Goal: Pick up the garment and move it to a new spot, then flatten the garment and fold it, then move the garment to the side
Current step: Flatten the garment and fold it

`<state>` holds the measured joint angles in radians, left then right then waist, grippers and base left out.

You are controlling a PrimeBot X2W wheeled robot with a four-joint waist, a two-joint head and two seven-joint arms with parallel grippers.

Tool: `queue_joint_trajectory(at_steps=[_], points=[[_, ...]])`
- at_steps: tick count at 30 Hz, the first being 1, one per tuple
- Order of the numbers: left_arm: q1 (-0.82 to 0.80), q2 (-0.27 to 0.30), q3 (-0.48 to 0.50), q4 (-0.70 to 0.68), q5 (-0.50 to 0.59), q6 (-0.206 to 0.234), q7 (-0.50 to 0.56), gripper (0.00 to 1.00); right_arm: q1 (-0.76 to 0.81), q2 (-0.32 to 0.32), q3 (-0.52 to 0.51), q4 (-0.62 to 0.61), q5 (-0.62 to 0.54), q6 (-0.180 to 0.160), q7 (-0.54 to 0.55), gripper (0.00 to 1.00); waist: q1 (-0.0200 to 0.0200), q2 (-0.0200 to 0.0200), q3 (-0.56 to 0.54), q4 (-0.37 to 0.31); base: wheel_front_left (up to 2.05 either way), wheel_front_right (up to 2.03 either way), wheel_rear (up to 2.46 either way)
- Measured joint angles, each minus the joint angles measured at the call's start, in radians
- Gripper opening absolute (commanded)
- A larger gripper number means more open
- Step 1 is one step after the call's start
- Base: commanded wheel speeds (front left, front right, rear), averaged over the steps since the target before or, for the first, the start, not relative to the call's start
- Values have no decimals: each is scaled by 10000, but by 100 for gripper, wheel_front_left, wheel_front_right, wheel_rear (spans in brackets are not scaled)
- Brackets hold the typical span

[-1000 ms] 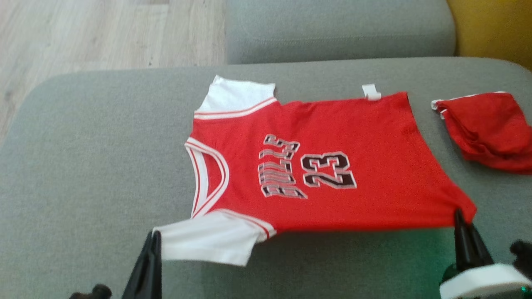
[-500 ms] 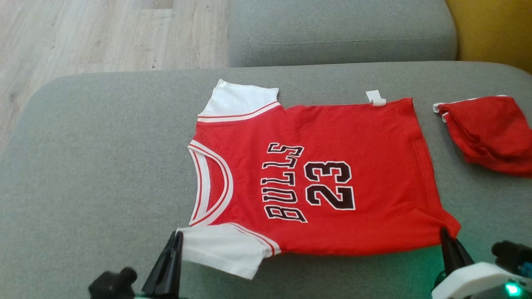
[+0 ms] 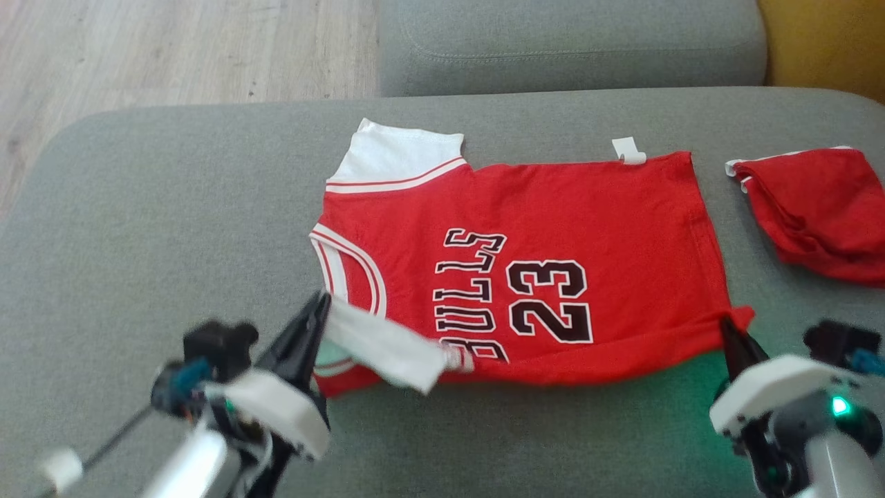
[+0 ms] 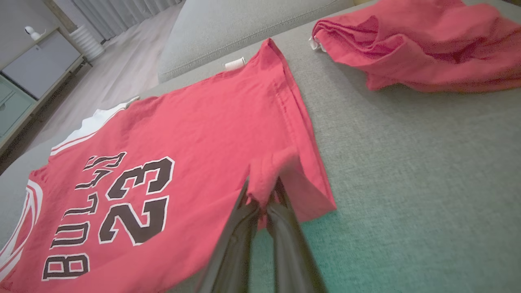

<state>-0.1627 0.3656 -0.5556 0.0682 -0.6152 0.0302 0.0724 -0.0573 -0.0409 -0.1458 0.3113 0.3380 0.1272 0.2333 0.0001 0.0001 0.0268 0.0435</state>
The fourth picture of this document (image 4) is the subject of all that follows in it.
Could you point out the wooden post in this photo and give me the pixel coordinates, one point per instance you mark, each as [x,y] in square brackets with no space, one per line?
[61,16]

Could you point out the small white security camera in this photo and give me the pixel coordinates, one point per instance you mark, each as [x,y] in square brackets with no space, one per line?
[34,33]

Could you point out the white ribbed cylinder appliance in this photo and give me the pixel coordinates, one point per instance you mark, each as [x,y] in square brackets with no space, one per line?
[87,42]

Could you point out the narrow grey sofa seat cushion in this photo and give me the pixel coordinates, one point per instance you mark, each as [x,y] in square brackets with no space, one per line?
[228,32]

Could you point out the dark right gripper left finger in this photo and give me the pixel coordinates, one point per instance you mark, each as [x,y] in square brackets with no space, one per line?
[232,264]

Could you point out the grey low cabinet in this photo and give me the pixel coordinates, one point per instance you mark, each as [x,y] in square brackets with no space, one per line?
[36,77]

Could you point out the grey pleated curtain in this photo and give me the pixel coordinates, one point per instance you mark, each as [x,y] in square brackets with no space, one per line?
[122,14]

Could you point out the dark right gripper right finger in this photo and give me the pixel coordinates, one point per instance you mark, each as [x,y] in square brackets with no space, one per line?
[291,260]

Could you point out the wide grey sofa seat cushion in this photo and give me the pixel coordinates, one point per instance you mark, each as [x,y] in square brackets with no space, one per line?
[407,162]

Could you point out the red Bulls 23 jersey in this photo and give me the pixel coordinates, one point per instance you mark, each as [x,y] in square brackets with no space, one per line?
[183,134]

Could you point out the red garment with white waistband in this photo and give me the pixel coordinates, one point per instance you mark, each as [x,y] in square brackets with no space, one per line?
[427,44]

